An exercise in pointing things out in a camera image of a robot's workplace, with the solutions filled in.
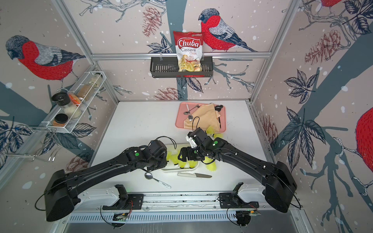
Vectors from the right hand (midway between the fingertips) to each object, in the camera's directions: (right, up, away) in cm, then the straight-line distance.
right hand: (184, 157), depth 76 cm
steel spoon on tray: (+3, +20, +35) cm, 40 cm away
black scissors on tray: (+26, +28, +38) cm, 54 cm away
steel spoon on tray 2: (+1, +24, +35) cm, 42 cm away
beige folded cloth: (+15, +21, +33) cm, 42 cm away
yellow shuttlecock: (-1, -6, +6) cm, 9 cm away
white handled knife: (+6, -12, +6) cm, 15 cm away
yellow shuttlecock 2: (+4, -5, +5) cm, 8 cm away
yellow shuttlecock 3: (+25, +7, +25) cm, 36 cm away
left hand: (-8, -3, +1) cm, 9 cm away
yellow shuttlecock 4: (+16, -9, +10) cm, 21 cm away
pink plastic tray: (-1, +27, +39) cm, 48 cm away
